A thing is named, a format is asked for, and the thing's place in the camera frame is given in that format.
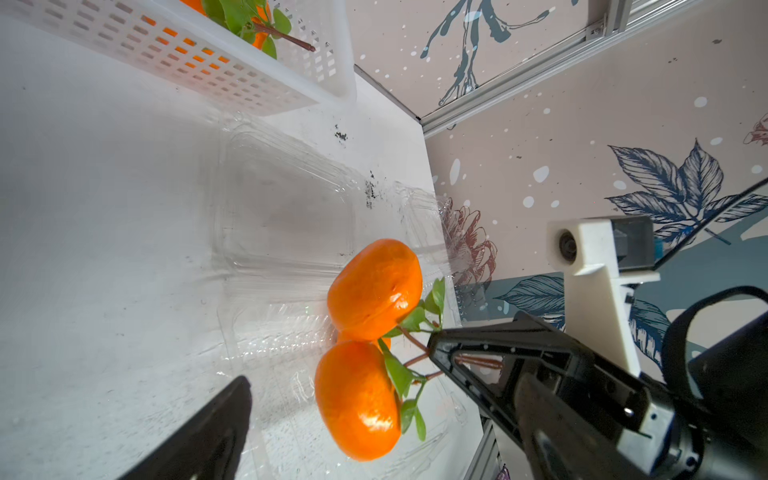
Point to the white plastic basket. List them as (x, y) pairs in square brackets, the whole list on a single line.
[(175, 42)]

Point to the clear clamshell three oranges branch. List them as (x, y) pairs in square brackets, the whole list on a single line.
[(286, 221)]

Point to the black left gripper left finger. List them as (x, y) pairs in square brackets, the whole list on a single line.
[(209, 445)]

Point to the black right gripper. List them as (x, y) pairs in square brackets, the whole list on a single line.
[(707, 420)]

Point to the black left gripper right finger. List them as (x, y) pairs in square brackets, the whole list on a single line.
[(559, 444)]

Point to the clear clamshell four oranges branch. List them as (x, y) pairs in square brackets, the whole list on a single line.
[(425, 219)]

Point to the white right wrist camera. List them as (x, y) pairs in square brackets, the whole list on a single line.
[(602, 260)]

